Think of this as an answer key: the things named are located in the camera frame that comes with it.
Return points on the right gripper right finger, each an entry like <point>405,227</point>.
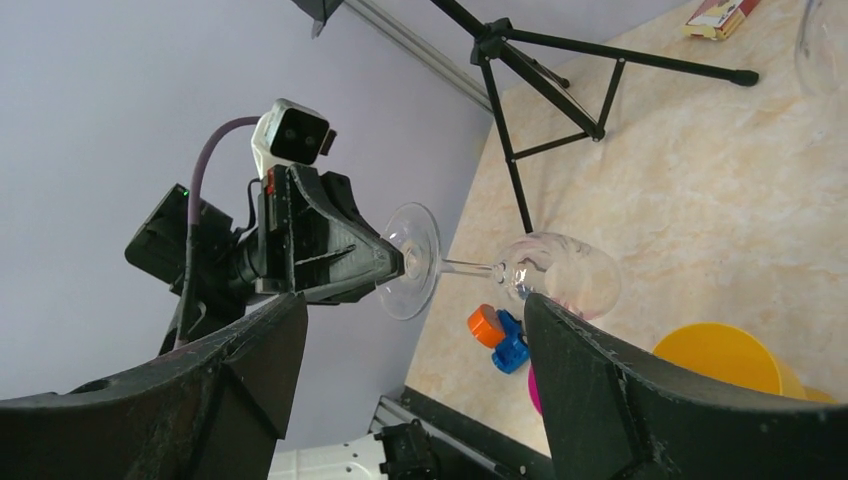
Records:
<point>612,410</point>

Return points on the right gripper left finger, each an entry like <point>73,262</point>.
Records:
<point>213,409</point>

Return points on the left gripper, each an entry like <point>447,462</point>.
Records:
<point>314,241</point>

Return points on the magenta plastic goblet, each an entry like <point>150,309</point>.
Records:
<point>533,390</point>

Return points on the clear wine glass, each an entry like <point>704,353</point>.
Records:
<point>578,276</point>

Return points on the tall clear flute glass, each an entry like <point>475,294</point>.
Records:
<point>820,53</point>

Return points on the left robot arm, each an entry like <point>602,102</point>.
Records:
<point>212,265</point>

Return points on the orange plastic goblet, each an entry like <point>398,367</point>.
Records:
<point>732,355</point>

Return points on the blue orange toy car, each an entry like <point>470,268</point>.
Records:
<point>499,331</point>

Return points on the black music stand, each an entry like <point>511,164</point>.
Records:
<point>497,42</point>

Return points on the small pink card box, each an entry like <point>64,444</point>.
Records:
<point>718,19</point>

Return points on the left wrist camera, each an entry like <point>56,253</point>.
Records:
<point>290,133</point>

